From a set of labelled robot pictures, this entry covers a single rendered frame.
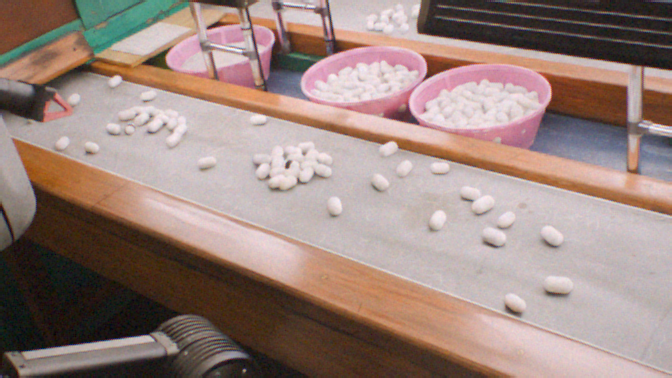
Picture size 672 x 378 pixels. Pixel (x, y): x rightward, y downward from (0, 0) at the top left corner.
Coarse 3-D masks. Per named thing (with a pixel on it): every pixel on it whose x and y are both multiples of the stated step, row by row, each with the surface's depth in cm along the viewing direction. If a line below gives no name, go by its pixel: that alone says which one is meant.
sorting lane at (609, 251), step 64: (64, 128) 182; (192, 128) 172; (256, 128) 167; (192, 192) 150; (256, 192) 146; (320, 192) 143; (384, 192) 139; (448, 192) 136; (512, 192) 133; (384, 256) 125; (448, 256) 122; (512, 256) 120; (576, 256) 117; (640, 256) 115; (576, 320) 107; (640, 320) 105
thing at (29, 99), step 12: (12, 84) 148; (24, 84) 151; (12, 96) 148; (24, 96) 150; (36, 96) 152; (48, 96) 151; (12, 108) 149; (24, 108) 151; (36, 108) 151; (36, 120) 150
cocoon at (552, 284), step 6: (546, 282) 111; (552, 282) 111; (558, 282) 110; (564, 282) 110; (570, 282) 110; (546, 288) 111; (552, 288) 111; (558, 288) 110; (564, 288) 110; (570, 288) 110
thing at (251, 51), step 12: (192, 12) 178; (240, 12) 168; (204, 24) 180; (240, 24) 170; (252, 24) 169; (204, 36) 181; (252, 36) 171; (204, 48) 182; (216, 48) 180; (228, 48) 177; (240, 48) 176; (252, 48) 172; (204, 60) 184; (252, 60) 174; (216, 72) 186; (252, 72) 176; (264, 84) 177
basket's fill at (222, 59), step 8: (264, 48) 205; (192, 56) 208; (200, 56) 206; (216, 56) 204; (224, 56) 203; (232, 56) 202; (240, 56) 201; (184, 64) 205; (192, 64) 203; (200, 64) 201; (216, 64) 199; (224, 64) 199
